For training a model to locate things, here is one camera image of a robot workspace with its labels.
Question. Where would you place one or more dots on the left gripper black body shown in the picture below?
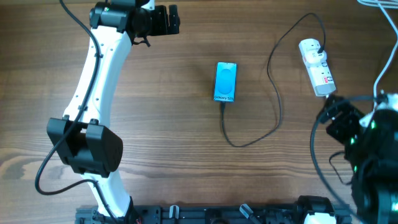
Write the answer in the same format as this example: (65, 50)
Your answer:
(158, 23)

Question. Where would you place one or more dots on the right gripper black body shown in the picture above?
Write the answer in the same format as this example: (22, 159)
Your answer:
(339, 116)

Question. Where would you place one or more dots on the white power strip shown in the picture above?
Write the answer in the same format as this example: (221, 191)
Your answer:
(321, 78)

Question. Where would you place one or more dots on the turquoise screen smartphone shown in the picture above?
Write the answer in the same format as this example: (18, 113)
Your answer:
(225, 82)

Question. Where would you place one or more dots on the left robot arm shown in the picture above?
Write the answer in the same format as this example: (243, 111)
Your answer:
(82, 137)

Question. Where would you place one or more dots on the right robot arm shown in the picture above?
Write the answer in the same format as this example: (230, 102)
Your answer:
(367, 127)

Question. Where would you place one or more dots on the white USB charger plug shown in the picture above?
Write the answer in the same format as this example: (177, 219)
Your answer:
(314, 59)

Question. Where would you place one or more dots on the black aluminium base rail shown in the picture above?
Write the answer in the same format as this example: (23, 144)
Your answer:
(273, 213)

